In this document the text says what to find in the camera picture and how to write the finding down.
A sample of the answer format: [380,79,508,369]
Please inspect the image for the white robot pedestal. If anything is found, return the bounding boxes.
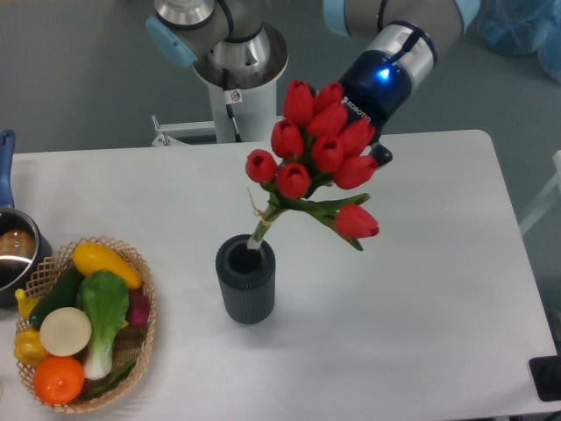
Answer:
[152,80,280,146]

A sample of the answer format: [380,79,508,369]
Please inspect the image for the green bok choy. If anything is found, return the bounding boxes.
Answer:
[76,270,129,381]

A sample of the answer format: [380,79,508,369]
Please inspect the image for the blue plastic bag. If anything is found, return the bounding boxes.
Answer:
[478,1,560,82]

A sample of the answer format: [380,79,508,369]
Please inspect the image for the cream round onion slice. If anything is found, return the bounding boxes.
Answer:
[39,307,92,357]

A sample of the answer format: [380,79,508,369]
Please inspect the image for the yellow squash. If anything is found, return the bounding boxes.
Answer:
[72,242,142,289]

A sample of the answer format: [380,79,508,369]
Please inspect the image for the yellow bell pepper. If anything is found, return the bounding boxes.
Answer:
[14,327,51,367]

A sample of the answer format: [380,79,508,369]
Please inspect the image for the red tulip bouquet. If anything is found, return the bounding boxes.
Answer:
[245,80,379,250]

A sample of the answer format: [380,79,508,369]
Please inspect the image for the purple red radish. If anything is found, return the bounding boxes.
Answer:
[125,289,151,326]

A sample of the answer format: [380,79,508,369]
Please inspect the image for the orange fruit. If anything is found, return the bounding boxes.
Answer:
[32,356,85,404]

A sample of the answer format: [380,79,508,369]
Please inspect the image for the black device at edge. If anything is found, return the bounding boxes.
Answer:
[529,355,560,402]

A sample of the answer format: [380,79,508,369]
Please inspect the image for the white frame at right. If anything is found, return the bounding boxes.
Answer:
[518,150,560,237]

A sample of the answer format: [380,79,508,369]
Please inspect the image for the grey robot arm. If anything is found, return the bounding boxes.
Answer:
[146,0,481,143]

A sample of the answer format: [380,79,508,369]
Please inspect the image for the dark grey ribbed vase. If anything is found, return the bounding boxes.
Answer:
[215,234,276,325]

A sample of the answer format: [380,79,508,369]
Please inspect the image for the green chili pepper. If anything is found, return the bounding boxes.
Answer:
[82,360,136,400]

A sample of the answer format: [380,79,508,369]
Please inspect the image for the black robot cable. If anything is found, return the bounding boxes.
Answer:
[221,68,243,144]

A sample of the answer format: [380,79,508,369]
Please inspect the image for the yellow banana tip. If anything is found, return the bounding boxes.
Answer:
[14,289,39,320]

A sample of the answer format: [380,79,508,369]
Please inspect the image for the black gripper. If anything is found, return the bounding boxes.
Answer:
[338,50,413,170]

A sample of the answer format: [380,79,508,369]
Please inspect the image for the blue saucepan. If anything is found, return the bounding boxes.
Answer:
[1,130,53,309]

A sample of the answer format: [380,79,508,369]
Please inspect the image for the woven wicker basket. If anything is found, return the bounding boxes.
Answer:
[16,237,156,414]

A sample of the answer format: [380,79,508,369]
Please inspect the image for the dark green cucumber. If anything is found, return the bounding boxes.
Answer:
[29,266,84,330]

